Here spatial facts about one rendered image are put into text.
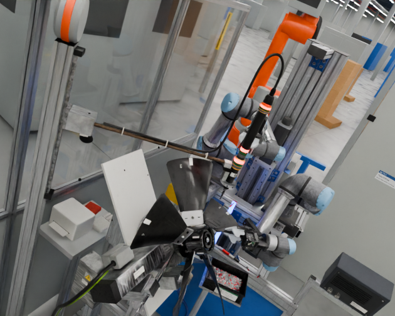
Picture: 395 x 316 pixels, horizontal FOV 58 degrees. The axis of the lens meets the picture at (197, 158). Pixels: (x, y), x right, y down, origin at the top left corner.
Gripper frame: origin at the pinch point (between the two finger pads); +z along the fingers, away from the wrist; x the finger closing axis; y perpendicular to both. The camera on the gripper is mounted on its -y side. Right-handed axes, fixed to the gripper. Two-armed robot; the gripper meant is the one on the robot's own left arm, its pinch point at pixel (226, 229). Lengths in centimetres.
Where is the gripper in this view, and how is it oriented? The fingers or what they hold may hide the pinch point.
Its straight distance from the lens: 169.8
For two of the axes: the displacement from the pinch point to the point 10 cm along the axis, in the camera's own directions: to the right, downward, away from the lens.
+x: -3.6, 7.7, 5.3
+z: -9.3, -2.5, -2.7
